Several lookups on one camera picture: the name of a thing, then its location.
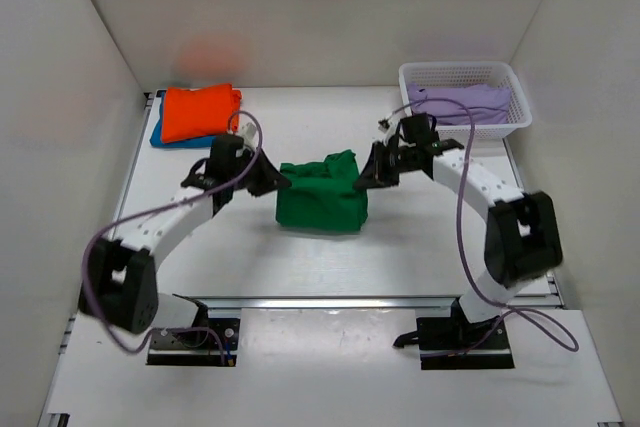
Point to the folded orange t shirt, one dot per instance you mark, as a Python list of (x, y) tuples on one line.
[(188, 114)]

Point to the purple t shirt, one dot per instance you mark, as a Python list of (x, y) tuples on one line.
[(488, 105)]

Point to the folded blue t shirt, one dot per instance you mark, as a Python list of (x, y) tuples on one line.
[(155, 141)]

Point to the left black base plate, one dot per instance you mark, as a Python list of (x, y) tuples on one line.
[(199, 349)]

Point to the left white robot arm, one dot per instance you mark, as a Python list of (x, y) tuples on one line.
[(121, 274)]

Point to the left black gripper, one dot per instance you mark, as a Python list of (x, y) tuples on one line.
[(272, 178)]

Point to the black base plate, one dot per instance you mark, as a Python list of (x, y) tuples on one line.
[(199, 349), (452, 343)]

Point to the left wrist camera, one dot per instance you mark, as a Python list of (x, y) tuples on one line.
[(249, 132)]

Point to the green t shirt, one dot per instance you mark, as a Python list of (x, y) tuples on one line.
[(322, 197)]

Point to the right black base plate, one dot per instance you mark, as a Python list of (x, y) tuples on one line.
[(452, 343)]

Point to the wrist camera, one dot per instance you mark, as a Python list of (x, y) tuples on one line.
[(249, 132), (388, 126)]

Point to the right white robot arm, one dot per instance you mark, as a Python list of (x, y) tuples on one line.
[(522, 241)]

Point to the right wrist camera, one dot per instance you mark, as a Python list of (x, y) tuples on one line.
[(388, 126)]

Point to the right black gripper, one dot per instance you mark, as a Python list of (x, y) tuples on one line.
[(375, 174)]

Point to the white plastic basket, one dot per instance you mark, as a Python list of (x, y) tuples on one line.
[(463, 74)]

